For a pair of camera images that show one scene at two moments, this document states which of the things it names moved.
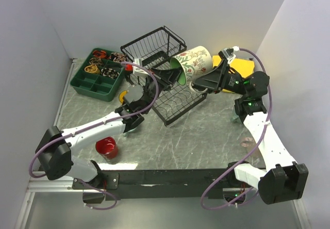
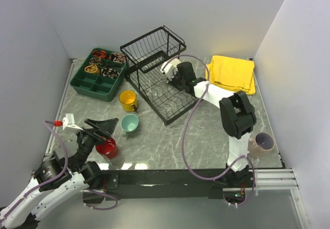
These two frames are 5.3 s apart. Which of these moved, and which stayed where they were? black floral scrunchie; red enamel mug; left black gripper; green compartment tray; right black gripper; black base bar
Moved: left black gripper; right black gripper
Stayed: green compartment tray; black floral scrunchie; red enamel mug; black base bar
